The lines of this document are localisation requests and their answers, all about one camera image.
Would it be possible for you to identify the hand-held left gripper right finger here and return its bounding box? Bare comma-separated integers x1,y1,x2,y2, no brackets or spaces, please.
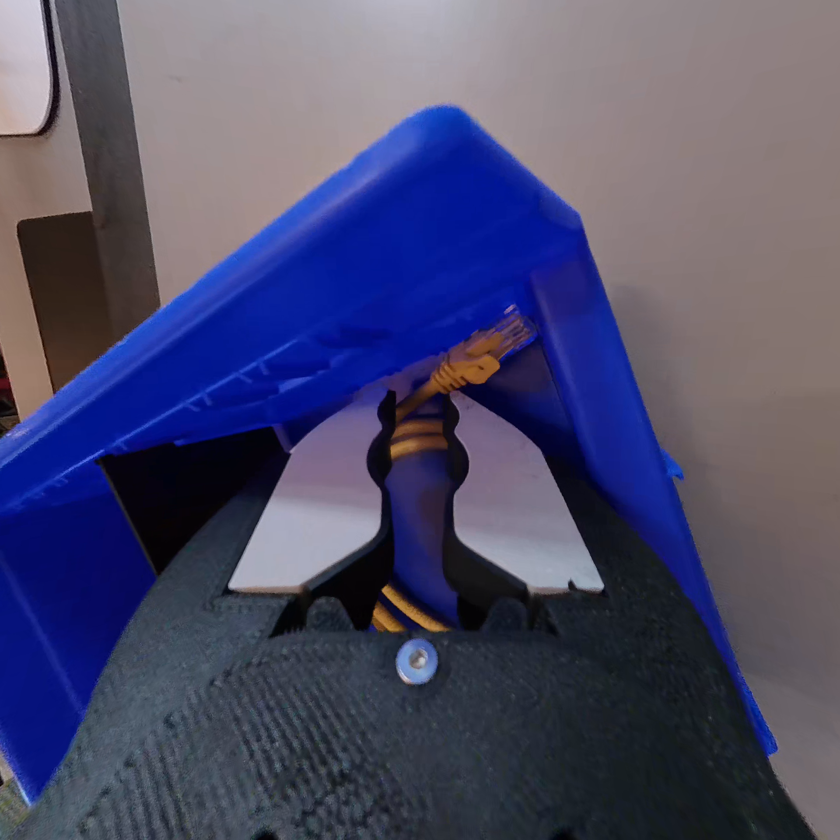
443,392,605,627

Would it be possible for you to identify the dark grey strip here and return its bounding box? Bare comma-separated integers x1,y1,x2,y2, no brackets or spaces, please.
56,0,161,342

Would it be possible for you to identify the tan flat panel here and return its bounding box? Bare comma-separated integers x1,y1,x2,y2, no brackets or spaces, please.
16,211,116,391

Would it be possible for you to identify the blue plastic bin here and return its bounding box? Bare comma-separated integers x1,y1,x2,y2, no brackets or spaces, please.
0,105,778,805

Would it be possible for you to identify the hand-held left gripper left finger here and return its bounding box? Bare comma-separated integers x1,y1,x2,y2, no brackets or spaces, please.
226,390,399,632

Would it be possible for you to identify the yellow ethernet cable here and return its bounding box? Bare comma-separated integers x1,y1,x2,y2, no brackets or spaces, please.
371,308,536,634

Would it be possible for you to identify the white rounded panel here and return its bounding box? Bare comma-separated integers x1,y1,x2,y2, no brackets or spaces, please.
0,0,61,137

